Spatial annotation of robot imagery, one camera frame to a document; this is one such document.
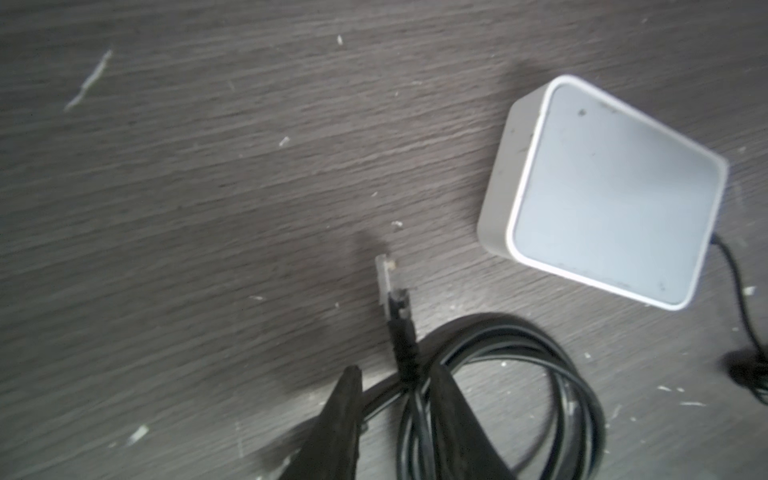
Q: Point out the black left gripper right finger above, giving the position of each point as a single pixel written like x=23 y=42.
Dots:
x=462 y=449

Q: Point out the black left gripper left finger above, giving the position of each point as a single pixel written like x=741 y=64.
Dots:
x=331 y=450

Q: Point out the white network switch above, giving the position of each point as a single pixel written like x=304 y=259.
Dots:
x=589 y=188

